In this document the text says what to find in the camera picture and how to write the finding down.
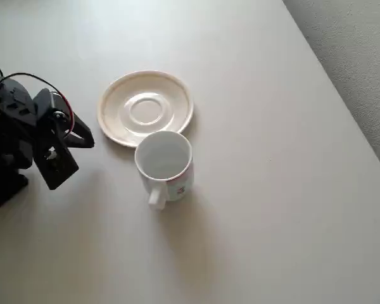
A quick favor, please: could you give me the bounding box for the white ceramic mug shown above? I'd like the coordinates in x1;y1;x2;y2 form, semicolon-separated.
134;130;196;213

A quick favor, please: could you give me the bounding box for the cream white saucer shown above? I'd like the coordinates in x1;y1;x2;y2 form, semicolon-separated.
96;70;195;148

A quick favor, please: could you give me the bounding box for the red cable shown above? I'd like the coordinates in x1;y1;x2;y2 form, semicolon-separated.
57;92;75;136

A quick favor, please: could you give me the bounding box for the black camera mount board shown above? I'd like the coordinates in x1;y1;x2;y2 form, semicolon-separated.
34;144;80;191

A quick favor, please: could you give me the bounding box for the black cable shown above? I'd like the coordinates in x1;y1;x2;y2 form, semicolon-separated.
0;72;68;103

